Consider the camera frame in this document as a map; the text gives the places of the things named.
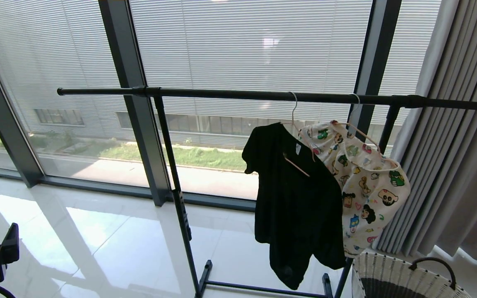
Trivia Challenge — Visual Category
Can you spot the pink clothes hanger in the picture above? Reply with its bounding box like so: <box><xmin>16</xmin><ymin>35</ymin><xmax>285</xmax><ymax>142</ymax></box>
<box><xmin>332</xmin><ymin>94</ymin><xmax>382</xmax><ymax>154</ymax></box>
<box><xmin>281</xmin><ymin>91</ymin><xmax>316</xmax><ymax>178</ymax></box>

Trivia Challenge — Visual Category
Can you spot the cream printed garment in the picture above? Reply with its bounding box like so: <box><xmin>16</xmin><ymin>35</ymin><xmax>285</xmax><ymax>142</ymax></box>
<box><xmin>299</xmin><ymin>120</ymin><xmax>411</xmax><ymax>258</ymax></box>

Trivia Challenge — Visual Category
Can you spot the black clothes rack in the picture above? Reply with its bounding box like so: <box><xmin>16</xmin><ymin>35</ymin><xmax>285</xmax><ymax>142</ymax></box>
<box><xmin>56</xmin><ymin>86</ymin><xmax>477</xmax><ymax>298</ymax></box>

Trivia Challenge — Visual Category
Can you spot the beige curtain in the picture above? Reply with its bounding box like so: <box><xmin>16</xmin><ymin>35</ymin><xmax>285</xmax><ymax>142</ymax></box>
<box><xmin>373</xmin><ymin>0</ymin><xmax>477</xmax><ymax>262</ymax></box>

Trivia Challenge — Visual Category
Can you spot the white laundry basket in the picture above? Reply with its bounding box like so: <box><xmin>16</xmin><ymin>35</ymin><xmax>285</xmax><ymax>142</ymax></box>
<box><xmin>351</xmin><ymin>252</ymin><xmax>473</xmax><ymax>298</ymax></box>

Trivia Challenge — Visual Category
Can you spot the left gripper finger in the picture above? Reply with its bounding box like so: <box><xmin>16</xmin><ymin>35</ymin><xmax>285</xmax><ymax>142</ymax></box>
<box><xmin>0</xmin><ymin>223</ymin><xmax>20</xmax><ymax>266</ymax></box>

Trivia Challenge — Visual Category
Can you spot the black short-sleeved shirt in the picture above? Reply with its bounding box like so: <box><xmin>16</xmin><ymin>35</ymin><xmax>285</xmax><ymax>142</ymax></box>
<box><xmin>242</xmin><ymin>122</ymin><xmax>347</xmax><ymax>290</ymax></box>

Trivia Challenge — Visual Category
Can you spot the window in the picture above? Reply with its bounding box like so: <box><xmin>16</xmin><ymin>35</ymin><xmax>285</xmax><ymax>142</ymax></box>
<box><xmin>0</xmin><ymin>0</ymin><xmax>444</xmax><ymax>212</ymax></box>

